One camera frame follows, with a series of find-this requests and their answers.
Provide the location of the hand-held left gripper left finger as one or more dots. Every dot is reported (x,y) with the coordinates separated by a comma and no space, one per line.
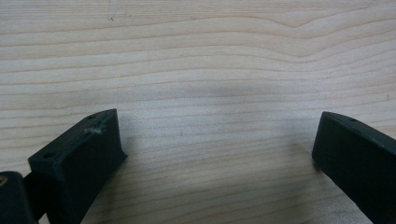
(74,161)

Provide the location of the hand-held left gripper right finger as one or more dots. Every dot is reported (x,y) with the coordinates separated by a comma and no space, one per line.
(358,158)

